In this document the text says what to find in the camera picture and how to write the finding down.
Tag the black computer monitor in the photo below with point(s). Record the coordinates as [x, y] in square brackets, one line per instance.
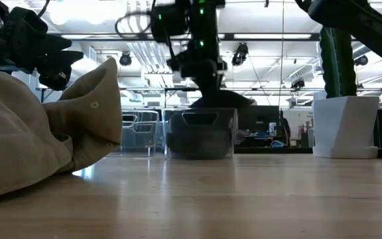
[260, 123]

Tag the black metal stand frame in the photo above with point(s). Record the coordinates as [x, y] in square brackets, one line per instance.
[41, 94]

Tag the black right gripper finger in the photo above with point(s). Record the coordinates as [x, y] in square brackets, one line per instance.
[207, 88]

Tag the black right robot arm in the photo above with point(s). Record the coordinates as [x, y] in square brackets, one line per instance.
[360, 26]

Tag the green cactus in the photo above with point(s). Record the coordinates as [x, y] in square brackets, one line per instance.
[338, 63]

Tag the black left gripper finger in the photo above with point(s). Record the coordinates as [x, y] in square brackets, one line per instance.
[41, 33]
[58, 69]

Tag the tan khaki hat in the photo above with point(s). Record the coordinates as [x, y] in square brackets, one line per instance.
[18, 132]

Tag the black overhead beam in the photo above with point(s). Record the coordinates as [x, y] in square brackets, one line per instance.
[277, 36]

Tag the white planter pot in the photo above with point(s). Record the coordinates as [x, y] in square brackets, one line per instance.
[345, 126]

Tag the black ceiling spotlight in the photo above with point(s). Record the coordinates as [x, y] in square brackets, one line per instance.
[125, 59]
[240, 53]
[297, 83]
[361, 60]

